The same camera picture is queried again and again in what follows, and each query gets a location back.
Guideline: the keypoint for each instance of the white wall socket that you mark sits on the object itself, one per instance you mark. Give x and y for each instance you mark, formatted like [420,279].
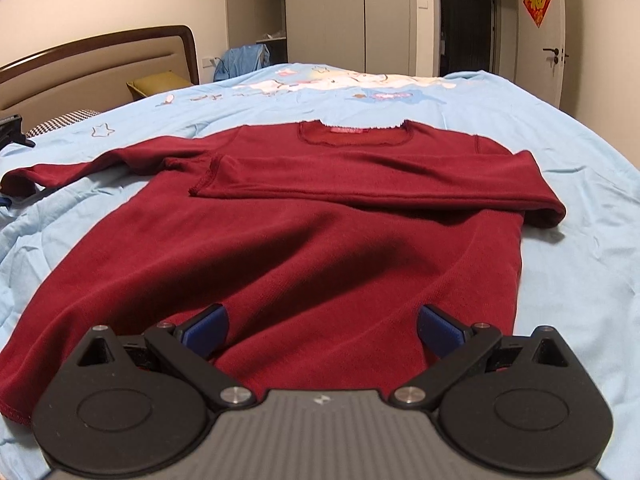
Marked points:
[210,61]

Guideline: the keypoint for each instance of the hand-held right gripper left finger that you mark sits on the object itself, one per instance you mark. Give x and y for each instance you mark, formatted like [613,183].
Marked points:
[207,331]

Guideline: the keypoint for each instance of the white room door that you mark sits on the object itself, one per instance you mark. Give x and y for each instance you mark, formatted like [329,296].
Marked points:
[542,85]

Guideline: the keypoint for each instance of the brown padded bed headboard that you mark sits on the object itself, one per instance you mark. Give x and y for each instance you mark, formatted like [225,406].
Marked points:
[100,65]

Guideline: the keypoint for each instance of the white folded clothes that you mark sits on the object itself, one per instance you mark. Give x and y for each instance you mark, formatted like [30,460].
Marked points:
[272,37]

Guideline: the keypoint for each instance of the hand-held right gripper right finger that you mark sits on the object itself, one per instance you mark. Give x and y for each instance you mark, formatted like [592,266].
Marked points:
[440,331]

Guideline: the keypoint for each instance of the open wardrobe door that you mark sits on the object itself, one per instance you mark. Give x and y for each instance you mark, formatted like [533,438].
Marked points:
[239,10]

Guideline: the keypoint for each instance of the grey built-in wardrobe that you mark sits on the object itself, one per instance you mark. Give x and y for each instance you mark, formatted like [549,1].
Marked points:
[325,10]

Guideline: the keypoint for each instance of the dark red knit sweater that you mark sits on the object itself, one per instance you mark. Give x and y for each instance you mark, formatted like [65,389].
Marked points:
[300,240]

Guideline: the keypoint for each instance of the light blue printed blanket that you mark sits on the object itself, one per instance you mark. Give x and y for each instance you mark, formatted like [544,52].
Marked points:
[560,270]

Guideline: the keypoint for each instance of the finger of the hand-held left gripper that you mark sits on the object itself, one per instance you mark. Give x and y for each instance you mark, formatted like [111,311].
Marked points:
[10,127]
[4,201]

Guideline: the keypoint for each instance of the black white checkered pillow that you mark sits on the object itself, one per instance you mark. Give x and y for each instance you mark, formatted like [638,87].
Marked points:
[65,121]

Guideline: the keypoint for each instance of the mustard yellow pillow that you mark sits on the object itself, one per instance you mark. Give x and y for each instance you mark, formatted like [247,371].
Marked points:
[160,85]

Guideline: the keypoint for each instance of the blue garment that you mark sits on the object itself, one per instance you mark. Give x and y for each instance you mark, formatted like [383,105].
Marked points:
[240,60]

